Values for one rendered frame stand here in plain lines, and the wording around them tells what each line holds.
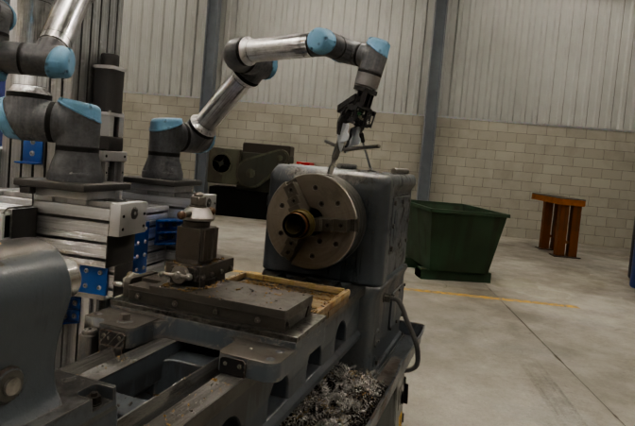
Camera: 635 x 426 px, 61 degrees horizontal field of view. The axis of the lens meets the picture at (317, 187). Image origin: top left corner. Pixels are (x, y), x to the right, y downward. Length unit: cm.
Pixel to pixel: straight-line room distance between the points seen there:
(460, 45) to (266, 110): 437
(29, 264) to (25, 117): 97
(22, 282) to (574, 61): 1240
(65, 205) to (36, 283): 91
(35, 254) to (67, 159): 89
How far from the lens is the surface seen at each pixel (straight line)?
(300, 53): 171
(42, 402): 82
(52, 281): 77
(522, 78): 1243
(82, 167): 165
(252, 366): 107
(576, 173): 1259
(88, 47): 196
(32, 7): 174
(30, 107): 170
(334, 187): 173
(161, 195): 206
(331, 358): 166
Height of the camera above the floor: 128
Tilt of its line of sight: 3 degrees down
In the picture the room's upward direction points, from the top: 5 degrees clockwise
